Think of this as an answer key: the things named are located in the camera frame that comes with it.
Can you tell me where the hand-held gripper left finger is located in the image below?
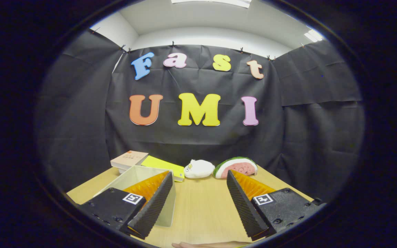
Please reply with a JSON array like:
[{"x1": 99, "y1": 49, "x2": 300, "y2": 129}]
[{"x1": 78, "y1": 170, "x2": 174, "y2": 240}]

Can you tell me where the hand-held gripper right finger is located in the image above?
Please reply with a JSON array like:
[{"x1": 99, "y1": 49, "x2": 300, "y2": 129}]
[{"x1": 226, "y1": 169, "x2": 326, "y2": 241}]

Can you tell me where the grey-green fabric storage box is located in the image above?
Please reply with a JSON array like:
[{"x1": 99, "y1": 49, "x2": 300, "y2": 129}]
[{"x1": 93, "y1": 165, "x2": 176, "y2": 227}]

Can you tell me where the yellow book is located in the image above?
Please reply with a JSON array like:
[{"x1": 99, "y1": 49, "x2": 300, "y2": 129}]
[{"x1": 141, "y1": 155, "x2": 185, "y2": 182}]

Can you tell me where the watermelon slice plush toy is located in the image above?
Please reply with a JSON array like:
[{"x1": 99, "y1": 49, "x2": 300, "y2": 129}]
[{"x1": 213, "y1": 157, "x2": 258, "y2": 179}]

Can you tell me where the beige book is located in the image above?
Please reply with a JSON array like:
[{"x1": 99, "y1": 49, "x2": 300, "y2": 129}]
[{"x1": 110, "y1": 151, "x2": 149, "y2": 174}]

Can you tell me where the white plush toy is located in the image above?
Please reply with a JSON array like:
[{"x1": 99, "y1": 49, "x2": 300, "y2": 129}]
[{"x1": 184, "y1": 159, "x2": 216, "y2": 179}]

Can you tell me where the black backdrop cloth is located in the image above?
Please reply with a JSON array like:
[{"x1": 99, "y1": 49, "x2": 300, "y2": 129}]
[{"x1": 37, "y1": 29, "x2": 366, "y2": 202}]

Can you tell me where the small ceiling light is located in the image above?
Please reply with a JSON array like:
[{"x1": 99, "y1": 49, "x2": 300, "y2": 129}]
[{"x1": 304, "y1": 29, "x2": 323, "y2": 42}]

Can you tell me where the long ceiling light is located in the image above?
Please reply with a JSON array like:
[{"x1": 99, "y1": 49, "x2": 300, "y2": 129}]
[{"x1": 171, "y1": 0, "x2": 252, "y2": 9}]

